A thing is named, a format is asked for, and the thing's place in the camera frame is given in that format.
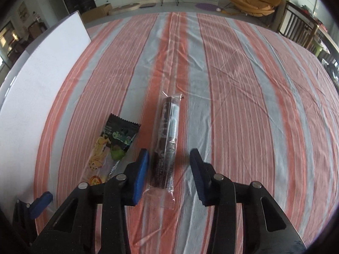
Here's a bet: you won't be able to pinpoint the purple round mat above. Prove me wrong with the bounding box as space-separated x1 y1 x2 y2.
195 3 218 11

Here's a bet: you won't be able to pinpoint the white storage box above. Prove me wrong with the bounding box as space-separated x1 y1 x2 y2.
0 11 92 217

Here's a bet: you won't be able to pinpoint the black cartoon snack packet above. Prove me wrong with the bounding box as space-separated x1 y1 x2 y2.
83 113 141 188

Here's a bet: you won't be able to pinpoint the dark wooden railing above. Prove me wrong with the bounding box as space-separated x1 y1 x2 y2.
275 0 331 56

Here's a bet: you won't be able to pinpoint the framed wall picture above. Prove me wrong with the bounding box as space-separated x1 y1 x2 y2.
17 1 29 22

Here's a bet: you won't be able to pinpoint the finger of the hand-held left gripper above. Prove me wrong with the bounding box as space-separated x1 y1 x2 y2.
13 191 53 233

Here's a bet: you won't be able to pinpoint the dining chairs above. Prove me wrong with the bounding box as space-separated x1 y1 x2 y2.
13 18 49 53

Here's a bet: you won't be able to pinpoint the long clear cookie packet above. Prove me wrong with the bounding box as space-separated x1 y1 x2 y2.
144 90 184 204

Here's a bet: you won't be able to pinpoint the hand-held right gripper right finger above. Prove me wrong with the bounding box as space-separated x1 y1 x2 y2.
189 148 308 254

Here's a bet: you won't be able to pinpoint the cardboard box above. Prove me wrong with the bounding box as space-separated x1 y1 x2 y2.
79 3 113 23

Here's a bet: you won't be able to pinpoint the round wooden tray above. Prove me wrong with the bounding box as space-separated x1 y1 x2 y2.
108 3 141 16

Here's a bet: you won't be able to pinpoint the orange lounge chair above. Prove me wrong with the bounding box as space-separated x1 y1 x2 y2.
225 0 282 18

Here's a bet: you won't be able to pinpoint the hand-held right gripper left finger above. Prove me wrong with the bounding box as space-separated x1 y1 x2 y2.
32 148 150 254

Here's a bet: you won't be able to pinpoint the green plastic stool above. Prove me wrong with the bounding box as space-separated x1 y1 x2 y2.
314 38 331 57

